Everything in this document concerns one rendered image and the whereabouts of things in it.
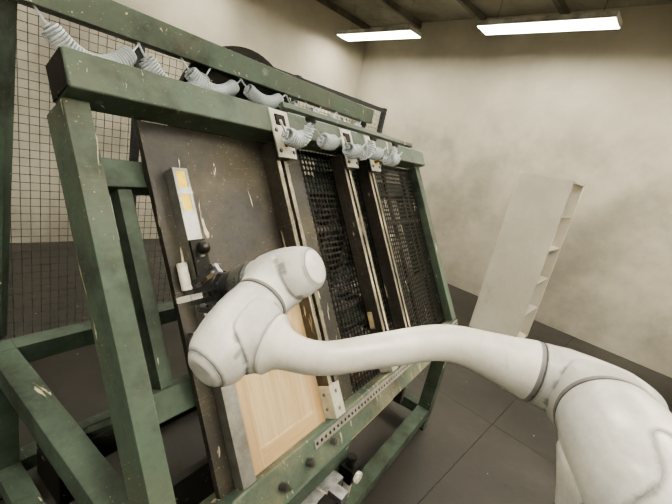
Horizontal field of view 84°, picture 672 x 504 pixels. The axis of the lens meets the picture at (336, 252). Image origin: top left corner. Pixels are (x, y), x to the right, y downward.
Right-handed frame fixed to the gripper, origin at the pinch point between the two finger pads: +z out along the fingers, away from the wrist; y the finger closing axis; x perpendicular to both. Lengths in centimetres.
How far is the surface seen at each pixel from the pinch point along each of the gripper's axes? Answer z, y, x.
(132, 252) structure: 20.3, -16.1, -1.0
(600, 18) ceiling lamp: -130, -191, 461
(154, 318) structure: 20.4, 3.2, 1.1
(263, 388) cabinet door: 14.0, 34.1, 27.6
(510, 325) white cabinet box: 30, 123, 432
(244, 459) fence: 12, 49, 13
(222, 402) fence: 12.2, 31.2, 10.7
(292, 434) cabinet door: 14, 53, 35
